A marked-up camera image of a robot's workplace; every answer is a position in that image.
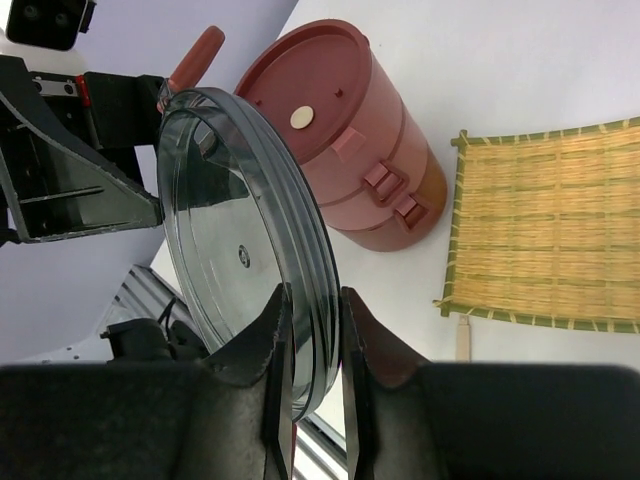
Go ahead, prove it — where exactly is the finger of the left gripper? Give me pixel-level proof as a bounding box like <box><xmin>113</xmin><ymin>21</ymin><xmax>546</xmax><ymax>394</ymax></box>
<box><xmin>1</xmin><ymin>93</ymin><xmax>162</xmax><ymax>243</ymax></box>

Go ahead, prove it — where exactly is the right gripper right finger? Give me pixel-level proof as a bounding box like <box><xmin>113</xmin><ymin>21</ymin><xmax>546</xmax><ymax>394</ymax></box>
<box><xmin>341</xmin><ymin>287</ymin><xmax>639</xmax><ymax>479</ymax></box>

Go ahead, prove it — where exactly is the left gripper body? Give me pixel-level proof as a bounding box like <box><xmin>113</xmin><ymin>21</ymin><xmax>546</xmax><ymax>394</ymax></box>
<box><xmin>1</xmin><ymin>55</ymin><xmax>164</xmax><ymax>152</ymax></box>

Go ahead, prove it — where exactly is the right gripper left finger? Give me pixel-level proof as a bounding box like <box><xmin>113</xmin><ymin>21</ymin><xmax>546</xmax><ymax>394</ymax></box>
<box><xmin>1</xmin><ymin>284</ymin><xmax>293</xmax><ymax>479</ymax></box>

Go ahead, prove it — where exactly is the bamboo woven tray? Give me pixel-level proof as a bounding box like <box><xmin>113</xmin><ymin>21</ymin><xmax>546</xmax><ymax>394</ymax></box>
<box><xmin>436</xmin><ymin>118</ymin><xmax>639</xmax><ymax>334</ymax></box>

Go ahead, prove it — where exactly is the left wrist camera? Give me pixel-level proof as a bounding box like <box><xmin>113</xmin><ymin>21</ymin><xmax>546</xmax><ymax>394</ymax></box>
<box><xmin>1</xmin><ymin>0</ymin><xmax>97</xmax><ymax>75</ymax></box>

